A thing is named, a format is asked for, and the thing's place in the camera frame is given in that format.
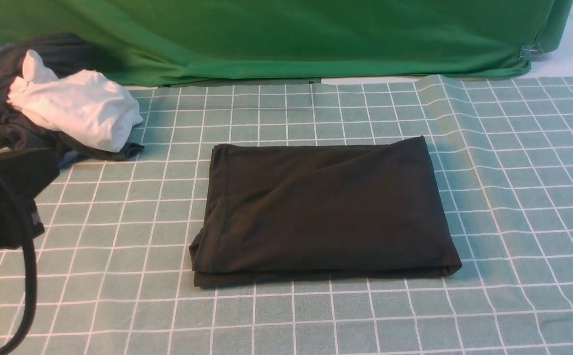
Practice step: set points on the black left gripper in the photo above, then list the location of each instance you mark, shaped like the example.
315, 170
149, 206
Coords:
24, 174

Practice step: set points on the green backdrop cloth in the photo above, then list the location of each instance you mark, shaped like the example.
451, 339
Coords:
152, 43

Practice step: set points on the green checkered table mat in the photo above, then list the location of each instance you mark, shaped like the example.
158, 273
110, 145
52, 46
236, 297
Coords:
114, 266

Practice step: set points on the dark gray long-sleeve shirt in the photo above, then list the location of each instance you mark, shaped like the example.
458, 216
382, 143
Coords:
300, 212

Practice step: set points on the white crumpled garment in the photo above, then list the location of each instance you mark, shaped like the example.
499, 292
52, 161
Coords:
88, 107

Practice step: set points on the metal binder clip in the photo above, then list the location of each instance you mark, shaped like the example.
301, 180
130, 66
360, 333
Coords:
531, 52

